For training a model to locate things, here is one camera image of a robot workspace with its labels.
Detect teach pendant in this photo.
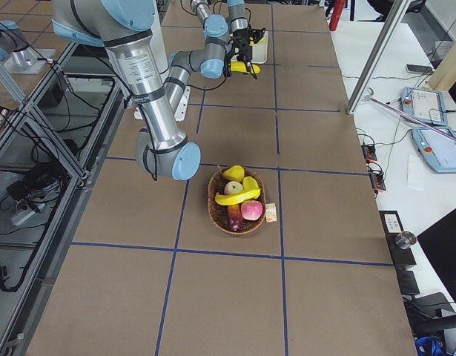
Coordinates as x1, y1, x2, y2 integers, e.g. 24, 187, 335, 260
400, 87, 448, 126
412, 127, 456, 174

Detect small metal cup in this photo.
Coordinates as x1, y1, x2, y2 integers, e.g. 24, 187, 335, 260
394, 231, 417, 250

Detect aluminium frame rack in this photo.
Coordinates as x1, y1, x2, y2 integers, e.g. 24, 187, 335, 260
0, 22, 132, 353

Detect teach pendant near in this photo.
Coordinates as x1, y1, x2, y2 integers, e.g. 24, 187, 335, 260
412, 127, 456, 174

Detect dark red mango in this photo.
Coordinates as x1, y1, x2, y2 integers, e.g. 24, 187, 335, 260
227, 204, 243, 231

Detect yellow pear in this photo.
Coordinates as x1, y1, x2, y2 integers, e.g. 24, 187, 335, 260
222, 165, 245, 182

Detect white paper price tag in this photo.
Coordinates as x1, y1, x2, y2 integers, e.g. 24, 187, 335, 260
265, 203, 277, 223

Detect yellow banana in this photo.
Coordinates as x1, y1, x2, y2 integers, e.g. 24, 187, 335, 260
230, 62, 261, 74
214, 188, 261, 206

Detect grey aluminium post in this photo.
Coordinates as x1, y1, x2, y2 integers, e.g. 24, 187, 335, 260
346, 0, 411, 114

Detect pale white apple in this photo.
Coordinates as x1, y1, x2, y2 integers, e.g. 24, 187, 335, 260
224, 181, 244, 195

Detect pink red apple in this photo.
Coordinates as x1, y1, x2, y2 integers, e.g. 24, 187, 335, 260
241, 200, 264, 221

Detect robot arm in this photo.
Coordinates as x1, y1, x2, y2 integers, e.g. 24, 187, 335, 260
52, 1, 251, 180
188, 1, 265, 49

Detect light grey bear tray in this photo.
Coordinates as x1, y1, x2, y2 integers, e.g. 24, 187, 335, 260
248, 32, 268, 64

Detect brown wicker basket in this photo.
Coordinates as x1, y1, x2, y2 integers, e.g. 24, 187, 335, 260
208, 167, 266, 236

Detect teach pendant far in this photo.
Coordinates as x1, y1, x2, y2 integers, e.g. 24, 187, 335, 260
400, 87, 448, 126

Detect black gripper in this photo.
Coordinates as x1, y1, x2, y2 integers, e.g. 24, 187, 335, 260
233, 27, 265, 47
223, 35, 252, 77

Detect red cylinder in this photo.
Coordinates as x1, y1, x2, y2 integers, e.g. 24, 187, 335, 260
328, 0, 346, 32

